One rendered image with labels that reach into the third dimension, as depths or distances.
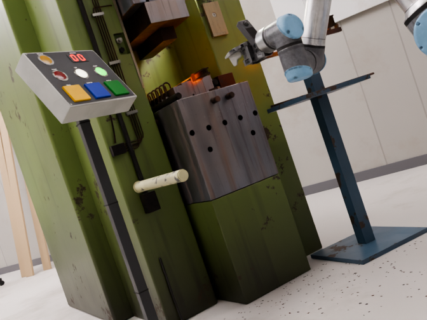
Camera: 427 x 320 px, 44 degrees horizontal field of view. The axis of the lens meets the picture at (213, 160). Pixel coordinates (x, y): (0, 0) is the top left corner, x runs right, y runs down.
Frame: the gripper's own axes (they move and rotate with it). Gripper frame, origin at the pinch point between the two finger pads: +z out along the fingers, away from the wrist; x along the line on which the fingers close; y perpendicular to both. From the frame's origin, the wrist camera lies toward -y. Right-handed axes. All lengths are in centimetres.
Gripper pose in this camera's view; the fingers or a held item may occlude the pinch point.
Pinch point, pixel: (234, 53)
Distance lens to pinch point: 208.6
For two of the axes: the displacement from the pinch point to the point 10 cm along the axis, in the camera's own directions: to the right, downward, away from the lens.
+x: 8.1, -2.9, 5.0
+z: -4.8, 1.4, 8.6
